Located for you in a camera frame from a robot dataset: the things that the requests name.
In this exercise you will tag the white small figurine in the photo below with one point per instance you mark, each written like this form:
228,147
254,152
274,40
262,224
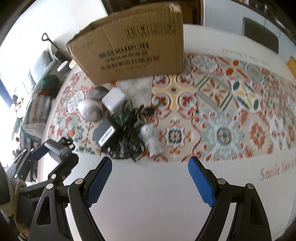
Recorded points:
151,141

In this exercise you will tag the silver round metal object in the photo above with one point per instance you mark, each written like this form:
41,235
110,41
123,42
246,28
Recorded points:
90,109

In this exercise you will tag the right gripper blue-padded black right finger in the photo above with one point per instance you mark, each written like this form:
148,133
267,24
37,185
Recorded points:
249,221

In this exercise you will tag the dark grey chair back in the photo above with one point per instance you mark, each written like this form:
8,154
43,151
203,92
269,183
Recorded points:
258,33

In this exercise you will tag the brown cardboard box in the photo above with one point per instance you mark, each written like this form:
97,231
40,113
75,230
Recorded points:
141,41

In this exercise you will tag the green hat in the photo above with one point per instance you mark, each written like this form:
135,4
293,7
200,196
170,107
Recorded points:
50,81

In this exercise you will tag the black power brick with label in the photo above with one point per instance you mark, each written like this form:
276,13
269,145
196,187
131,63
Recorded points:
104,132

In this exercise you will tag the dark grey round case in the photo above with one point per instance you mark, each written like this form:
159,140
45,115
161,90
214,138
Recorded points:
97,93

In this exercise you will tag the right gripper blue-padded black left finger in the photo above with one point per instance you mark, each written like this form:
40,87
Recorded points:
50,220

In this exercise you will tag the white square power adapter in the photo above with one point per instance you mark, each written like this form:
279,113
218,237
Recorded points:
114,100

